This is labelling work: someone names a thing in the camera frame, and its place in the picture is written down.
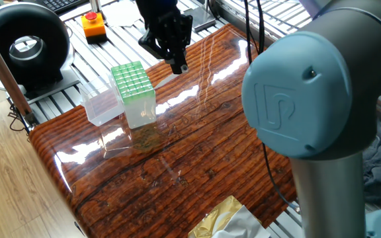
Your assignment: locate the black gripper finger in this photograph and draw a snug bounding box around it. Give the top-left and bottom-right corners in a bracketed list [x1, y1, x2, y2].
[163, 32, 192, 75]
[138, 29, 175, 63]

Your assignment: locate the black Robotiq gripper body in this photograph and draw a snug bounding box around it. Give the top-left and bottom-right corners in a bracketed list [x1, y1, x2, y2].
[136, 0, 194, 38]

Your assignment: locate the clear large pipette tip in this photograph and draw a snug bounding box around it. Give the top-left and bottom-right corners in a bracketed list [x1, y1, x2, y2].
[153, 64, 190, 90]

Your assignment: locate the green pipette tip rack box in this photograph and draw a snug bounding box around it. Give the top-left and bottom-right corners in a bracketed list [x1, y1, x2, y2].
[110, 61, 157, 130]

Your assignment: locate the clear plastic box lid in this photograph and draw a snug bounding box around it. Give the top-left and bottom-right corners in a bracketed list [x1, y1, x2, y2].
[79, 73, 125, 127]

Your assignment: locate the grey rectangular metal plate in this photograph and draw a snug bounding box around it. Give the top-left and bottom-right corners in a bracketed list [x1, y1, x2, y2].
[183, 6, 217, 33]

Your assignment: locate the white paper sheet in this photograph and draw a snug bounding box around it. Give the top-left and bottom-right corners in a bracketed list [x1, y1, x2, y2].
[103, 0, 145, 28]

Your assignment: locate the yellow emergency stop button box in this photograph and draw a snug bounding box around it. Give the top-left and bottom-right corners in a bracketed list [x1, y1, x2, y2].
[80, 11, 108, 45]

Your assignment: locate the glossy wood-grain board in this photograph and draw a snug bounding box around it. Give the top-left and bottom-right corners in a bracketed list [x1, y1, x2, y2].
[28, 22, 299, 238]

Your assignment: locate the black keyboard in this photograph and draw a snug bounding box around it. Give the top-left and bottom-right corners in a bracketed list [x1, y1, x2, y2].
[41, 0, 89, 15]

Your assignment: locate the brown metal pole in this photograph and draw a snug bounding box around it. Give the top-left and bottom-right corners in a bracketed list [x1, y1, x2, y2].
[0, 19, 36, 127]

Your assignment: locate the gold tissue pack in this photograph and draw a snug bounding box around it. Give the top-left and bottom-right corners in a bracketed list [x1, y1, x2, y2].
[187, 194, 271, 238]

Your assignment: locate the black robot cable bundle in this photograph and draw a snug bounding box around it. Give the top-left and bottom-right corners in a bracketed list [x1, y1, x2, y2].
[242, 0, 300, 212]

